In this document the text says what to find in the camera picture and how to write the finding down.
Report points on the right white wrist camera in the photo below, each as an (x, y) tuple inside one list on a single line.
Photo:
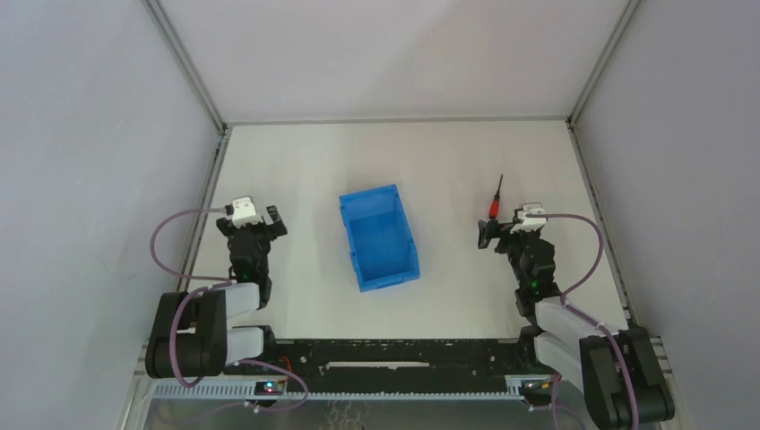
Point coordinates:
[(529, 217)]

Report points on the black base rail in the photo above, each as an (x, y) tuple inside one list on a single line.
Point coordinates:
[(415, 365)]

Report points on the red handled screwdriver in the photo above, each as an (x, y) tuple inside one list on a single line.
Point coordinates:
[(494, 207)]

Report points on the slotted cable duct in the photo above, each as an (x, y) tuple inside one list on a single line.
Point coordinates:
[(247, 389)]

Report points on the small circuit board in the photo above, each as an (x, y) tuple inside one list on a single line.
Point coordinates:
[(270, 388)]

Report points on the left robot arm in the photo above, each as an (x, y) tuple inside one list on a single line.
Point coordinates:
[(191, 337)]

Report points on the blue plastic bin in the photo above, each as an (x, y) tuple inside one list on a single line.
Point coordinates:
[(383, 251)]

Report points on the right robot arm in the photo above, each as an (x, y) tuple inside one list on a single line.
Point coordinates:
[(617, 371)]

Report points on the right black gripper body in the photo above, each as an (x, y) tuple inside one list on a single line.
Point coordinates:
[(510, 238)]

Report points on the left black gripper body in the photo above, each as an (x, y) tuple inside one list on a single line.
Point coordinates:
[(253, 231)]

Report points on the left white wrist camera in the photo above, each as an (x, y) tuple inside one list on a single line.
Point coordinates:
[(242, 211)]

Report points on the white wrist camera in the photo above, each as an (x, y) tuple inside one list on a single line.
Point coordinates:
[(529, 217), (242, 211)]

